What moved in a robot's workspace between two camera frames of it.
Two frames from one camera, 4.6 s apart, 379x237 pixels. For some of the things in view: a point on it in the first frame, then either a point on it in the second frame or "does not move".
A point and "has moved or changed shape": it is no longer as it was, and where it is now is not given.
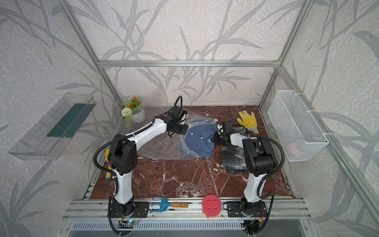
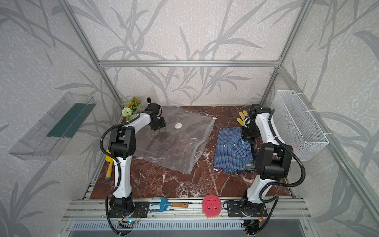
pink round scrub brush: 211,206 does not move
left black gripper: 185,126 -> 163,124
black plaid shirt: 233,158 has moved or changed shape
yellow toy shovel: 108,175 does not move
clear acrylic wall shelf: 47,139 does not move
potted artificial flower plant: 134,112 does not move
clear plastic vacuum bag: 169,145 has moved or changed shape
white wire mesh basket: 299,134 does not move
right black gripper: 214,138 -> 245,135
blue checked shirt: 198,138 -> 232,151
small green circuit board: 130,221 does not move
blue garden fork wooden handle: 165,204 does not move
